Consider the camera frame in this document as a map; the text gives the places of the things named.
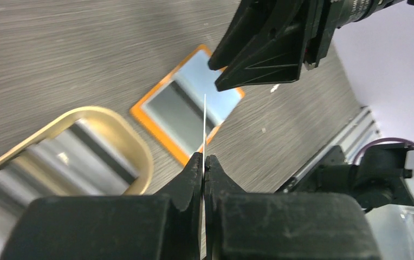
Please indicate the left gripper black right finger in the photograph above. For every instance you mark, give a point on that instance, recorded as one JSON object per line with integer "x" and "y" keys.
{"x": 297, "y": 225}

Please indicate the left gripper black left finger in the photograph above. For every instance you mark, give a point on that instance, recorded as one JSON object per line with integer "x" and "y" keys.
{"x": 164, "y": 225}

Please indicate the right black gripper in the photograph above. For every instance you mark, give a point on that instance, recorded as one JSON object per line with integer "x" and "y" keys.
{"x": 255, "y": 55}

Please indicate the silver striped credit card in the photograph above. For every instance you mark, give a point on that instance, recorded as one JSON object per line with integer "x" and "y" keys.
{"x": 203, "y": 154}

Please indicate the orange leather card holder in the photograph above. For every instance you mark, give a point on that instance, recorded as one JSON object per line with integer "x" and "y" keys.
{"x": 194, "y": 75}

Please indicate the dark grey credit card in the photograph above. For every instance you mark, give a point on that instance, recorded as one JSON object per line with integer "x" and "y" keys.
{"x": 180, "y": 118}

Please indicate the oval wooden card tray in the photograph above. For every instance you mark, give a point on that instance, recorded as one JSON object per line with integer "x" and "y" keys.
{"x": 67, "y": 150}

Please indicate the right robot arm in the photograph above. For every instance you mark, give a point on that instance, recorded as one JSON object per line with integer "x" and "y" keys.
{"x": 380, "y": 177}

